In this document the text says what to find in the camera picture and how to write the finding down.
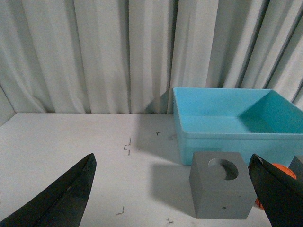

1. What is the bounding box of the blue plastic box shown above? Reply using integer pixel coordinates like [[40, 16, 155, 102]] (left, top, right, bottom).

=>
[[173, 87, 303, 166]]

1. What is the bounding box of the orange cylinder part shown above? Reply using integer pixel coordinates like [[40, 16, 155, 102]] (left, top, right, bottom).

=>
[[254, 163, 298, 210]]

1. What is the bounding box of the gray block with round hole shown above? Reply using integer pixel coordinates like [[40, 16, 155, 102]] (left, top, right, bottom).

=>
[[189, 151, 257, 219]]

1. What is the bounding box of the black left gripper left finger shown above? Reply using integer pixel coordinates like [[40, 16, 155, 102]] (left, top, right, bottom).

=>
[[0, 153, 96, 227]]

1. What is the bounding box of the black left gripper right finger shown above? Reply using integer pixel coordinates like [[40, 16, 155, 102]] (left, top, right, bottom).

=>
[[248, 154, 303, 227]]

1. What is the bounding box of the gray block with square hole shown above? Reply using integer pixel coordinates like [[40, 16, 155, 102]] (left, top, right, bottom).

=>
[[289, 156, 303, 182]]

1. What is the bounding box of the white pleated curtain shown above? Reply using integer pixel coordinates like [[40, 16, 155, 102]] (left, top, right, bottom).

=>
[[0, 0, 303, 123]]

